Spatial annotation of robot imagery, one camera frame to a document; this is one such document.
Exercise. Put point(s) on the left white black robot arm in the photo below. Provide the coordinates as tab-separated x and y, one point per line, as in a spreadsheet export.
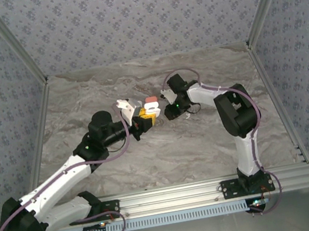
53	185

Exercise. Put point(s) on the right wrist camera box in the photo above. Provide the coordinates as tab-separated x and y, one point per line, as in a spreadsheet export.
169	96

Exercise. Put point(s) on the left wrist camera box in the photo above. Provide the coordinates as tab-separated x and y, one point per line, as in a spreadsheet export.
126	108

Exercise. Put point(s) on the white earbud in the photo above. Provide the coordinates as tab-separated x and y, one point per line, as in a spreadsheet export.
186	117

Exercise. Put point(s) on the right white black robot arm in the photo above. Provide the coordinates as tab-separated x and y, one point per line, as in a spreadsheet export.
246	150

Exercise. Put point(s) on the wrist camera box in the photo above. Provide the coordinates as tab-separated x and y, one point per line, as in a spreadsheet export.
169	96
126	108

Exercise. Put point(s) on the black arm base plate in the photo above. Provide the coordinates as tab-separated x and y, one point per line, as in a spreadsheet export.
113	206
229	189

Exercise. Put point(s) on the aluminium table side rail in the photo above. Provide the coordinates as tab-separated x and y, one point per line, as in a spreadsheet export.
40	119
270	81

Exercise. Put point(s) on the red earbud charging case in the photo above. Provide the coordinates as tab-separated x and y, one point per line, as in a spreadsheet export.
151	99

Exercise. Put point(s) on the wide aluminium mounting rail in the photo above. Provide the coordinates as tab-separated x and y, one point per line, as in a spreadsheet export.
168	199

